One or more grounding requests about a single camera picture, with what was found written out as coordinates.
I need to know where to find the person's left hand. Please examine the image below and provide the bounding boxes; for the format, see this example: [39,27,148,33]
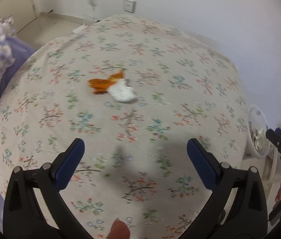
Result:
[107,217,131,239]

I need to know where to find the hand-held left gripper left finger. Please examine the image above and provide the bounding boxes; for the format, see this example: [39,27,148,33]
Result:
[3,138,94,239]

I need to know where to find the white wall switch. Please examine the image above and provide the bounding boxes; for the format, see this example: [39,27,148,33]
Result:
[123,0,137,13]

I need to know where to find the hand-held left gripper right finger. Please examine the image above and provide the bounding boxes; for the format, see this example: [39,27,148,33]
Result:
[186,138,269,239]

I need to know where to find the purple blanket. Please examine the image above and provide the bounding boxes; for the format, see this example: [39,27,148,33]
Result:
[0,36,37,231]

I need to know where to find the orange peel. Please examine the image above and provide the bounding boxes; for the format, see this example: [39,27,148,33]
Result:
[88,70,125,94]

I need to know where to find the white plastic waste bin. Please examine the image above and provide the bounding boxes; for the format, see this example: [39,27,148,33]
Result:
[247,104,271,158]

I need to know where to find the white tissue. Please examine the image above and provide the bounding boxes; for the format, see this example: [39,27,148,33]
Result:
[109,79,138,103]

